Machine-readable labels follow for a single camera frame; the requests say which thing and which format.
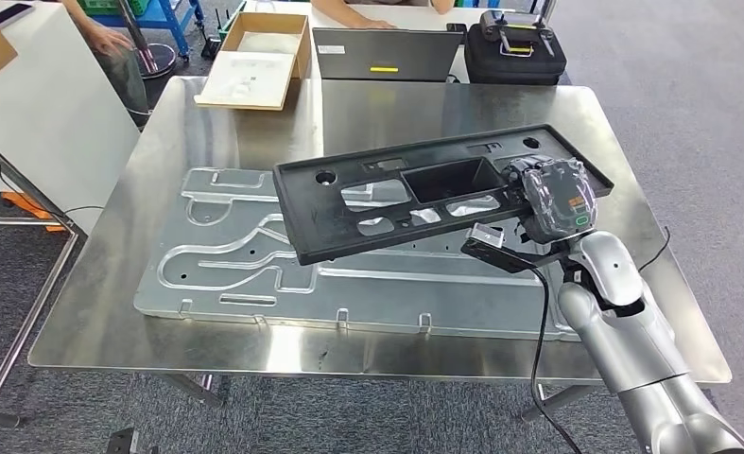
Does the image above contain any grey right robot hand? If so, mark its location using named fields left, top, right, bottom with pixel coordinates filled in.
left=501, top=155, right=599, bottom=247

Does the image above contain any black plastic panel part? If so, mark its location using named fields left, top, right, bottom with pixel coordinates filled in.
left=272, top=123, right=615, bottom=268

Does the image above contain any stainless steel workbench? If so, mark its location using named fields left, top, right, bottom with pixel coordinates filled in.
left=26, top=75, right=735, bottom=428

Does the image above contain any black carry case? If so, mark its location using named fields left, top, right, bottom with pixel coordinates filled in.
left=463, top=24, right=569, bottom=86

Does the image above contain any stamped sheet metal plate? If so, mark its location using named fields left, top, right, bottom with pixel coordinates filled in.
left=133, top=166, right=582, bottom=343

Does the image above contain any grey laptop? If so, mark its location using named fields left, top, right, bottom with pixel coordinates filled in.
left=311, top=26, right=467, bottom=83

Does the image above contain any person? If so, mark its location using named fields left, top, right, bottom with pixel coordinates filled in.
left=60, top=0, right=152, bottom=130
left=310, top=0, right=458, bottom=30

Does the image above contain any open cardboard box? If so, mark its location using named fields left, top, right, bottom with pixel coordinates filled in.
left=194, top=10, right=313, bottom=113

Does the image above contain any black handheld radio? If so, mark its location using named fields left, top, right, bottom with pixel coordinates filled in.
left=200, top=25, right=224, bottom=62

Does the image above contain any blue cart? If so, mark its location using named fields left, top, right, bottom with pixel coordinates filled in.
left=77, top=0, right=207, bottom=64

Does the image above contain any chrome stanchion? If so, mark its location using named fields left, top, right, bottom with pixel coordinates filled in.
left=115, top=0, right=179, bottom=80

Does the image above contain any green plastic crate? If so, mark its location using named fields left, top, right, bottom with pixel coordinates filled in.
left=77, top=0, right=150, bottom=17

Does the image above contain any white table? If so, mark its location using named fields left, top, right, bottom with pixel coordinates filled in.
left=0, top=0, right=142, bottom=235

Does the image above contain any orange object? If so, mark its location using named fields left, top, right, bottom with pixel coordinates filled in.
left=2, top=190, right=67, bottom=235

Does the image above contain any black smartphone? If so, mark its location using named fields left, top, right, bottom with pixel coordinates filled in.
left=0, top=2, right=37, bottom=28

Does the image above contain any black camera cable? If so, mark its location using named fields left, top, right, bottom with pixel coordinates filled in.
left=527, top=266, right=584, bottom=454

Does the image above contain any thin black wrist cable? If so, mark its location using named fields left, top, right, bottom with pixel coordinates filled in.
left=636, top=225, right=673, bottom=275

